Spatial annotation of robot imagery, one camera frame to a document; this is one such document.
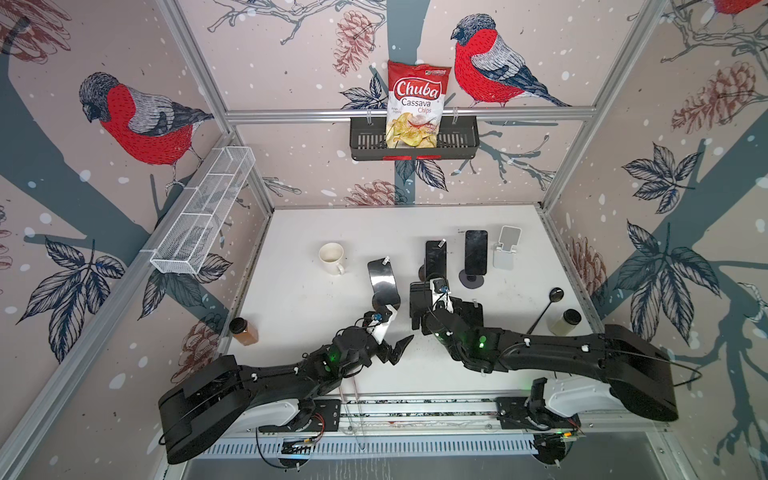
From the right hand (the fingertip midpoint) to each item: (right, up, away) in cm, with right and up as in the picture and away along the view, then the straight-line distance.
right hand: (420, 307), depth 81 cm
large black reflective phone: (-11, +8, +6) cm, 15 cm away
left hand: (-6, -4, -3) cm, 8 cm away
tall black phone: (+19, +15, +11) cm, 26 cm away
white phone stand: (+31, +13, +22) cm, 40 cm away
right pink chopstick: (-17, -26, -5) cm, 32 cm away
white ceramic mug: (-29, +13, +19) cm, 37 cm away
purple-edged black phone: (+6, +12, +14) cm, 19 cm away
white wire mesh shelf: (-60, +18, -10) cm, 63 cm away
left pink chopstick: (-20, -25, -7) cm, 32 cm away
